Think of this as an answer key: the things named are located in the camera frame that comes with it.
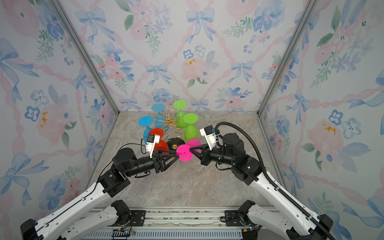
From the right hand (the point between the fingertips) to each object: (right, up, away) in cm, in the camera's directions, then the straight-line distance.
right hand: (190, 149), depth 63 cm
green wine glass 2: (-6, +22, +20) cm, 30 cm away
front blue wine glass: (-23, +12, +12) cm, 28 cm away
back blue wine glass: (-17, +13, +16) cm, 26 cm away
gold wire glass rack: (-10, +8, +24) cm, 27 cm away
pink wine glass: (-3, -1, +1) cm, 3 cm away
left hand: (-5, -2, -3) cm, 6 cm away
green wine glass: (0, +7, +18) cm, 19 cm away
